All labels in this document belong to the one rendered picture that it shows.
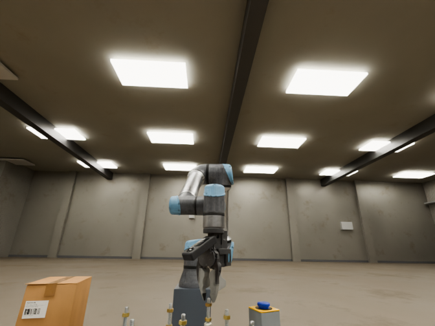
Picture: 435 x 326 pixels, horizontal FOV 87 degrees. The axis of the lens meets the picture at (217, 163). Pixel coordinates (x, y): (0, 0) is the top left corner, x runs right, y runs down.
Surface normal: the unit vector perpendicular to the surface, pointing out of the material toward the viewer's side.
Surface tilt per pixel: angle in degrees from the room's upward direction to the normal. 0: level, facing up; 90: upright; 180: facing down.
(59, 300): 90
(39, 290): 90
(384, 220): 90
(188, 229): 90
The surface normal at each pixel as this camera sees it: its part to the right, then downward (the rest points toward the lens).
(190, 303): 0.05, -0.34
